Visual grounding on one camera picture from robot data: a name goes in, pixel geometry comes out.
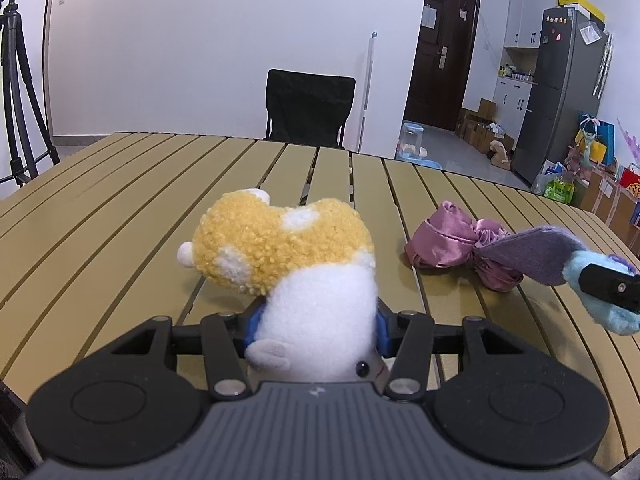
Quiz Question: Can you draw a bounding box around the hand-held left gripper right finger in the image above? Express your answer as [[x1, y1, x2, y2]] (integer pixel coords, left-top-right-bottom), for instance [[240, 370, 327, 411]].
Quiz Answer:
[[375, 300, 508, 402]]

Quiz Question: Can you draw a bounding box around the pink satin scrunchie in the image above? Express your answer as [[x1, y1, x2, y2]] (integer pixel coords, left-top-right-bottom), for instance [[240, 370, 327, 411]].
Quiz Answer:
[[404, 201, 526, 292]]

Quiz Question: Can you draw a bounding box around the purple wall decoration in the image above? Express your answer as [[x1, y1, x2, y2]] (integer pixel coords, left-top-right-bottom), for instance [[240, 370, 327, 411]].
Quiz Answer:
[[617, 119, 640, 161]]

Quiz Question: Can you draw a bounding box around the yellow and white plush toy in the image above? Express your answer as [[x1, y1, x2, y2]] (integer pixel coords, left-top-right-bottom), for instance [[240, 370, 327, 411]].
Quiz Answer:
[[176, 188, 391, 386]]

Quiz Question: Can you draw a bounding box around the large cardboard box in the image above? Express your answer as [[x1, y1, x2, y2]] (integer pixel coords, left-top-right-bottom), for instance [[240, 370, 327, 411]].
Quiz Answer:
[[582, 167, 640, 231]]

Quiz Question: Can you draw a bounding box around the red gift box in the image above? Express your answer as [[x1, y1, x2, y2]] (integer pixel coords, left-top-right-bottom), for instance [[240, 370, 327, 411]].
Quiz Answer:
[[619, 164, 640, 196]]

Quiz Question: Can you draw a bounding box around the green bag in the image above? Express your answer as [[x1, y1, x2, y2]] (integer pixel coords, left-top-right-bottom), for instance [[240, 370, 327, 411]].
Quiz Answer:
[[542, 175, 576, 205]]

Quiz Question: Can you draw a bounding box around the yellow box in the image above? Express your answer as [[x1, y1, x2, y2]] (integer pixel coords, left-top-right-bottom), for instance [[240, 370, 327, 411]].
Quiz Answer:
[[556, 0, 606, 23]]

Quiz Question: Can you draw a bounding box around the blue plush toy purple cape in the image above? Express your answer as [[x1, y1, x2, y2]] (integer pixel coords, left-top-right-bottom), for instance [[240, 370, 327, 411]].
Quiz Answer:
[[472, 226, 640, 336]]

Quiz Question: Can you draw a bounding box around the tan folding table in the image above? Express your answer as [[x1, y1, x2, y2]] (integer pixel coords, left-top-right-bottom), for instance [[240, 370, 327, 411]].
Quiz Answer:
[[0, 131, 640, 476]]

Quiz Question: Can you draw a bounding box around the white wall cabinet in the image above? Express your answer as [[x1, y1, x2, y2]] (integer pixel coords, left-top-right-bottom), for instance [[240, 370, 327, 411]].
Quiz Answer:
[[502, 0, 561, 51]]

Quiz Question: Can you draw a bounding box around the dark brown door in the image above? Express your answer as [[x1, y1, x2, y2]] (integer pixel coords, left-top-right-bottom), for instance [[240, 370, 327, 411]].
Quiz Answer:
[[402, 0, 483, 133]]

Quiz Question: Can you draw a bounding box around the white mop handle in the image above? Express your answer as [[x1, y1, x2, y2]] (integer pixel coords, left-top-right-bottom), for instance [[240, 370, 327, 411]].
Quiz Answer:
[[357, 31, 378, 153]]

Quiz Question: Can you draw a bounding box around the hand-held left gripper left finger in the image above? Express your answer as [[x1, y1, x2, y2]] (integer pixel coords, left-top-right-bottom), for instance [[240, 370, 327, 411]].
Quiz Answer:
[[112, 309, 266, 401]]

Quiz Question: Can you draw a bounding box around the blue gift bag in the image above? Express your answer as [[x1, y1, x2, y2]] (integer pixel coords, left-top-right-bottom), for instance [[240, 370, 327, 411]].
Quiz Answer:
[[580, 119, 617, 165]]

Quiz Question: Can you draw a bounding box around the grey refrigerator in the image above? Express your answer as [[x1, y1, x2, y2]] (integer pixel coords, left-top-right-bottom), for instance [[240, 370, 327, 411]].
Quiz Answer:
[[512, 6, 611, 188]]

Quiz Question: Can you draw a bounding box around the black folding chair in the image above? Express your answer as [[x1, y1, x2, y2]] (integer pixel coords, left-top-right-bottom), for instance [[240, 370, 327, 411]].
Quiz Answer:
[[263, 68, 357, 150]]

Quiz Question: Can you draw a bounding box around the black tripod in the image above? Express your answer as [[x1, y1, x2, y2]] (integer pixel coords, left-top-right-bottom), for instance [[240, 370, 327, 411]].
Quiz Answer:
[[0, 0, 62, 187]]

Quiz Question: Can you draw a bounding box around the tan plush toy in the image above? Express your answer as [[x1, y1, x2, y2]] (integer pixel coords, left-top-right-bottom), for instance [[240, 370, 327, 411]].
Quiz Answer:
[[487, 141, 513, 170]]

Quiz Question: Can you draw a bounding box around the yellow gift bag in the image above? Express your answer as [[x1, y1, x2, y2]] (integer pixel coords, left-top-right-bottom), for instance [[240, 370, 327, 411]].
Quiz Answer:
[[574, 129, 607, 163]]

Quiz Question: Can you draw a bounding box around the white base cabinet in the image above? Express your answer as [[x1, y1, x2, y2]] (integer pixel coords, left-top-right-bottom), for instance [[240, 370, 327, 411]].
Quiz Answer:
[[492, 77, 533, 136]]

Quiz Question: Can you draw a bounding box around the clear pet feeder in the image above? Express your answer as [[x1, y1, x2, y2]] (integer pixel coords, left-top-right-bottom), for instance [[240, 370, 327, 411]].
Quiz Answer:
[[396, 122, 443, 170]]

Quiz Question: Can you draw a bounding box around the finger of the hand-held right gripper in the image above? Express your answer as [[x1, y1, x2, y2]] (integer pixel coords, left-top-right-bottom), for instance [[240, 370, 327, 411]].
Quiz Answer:
[[577, 261, 640, 314]]

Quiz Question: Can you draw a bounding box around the stack of cardboard boxes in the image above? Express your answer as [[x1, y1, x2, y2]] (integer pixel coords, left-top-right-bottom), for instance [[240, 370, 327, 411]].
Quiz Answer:
[[454, 97, 516, 156]]

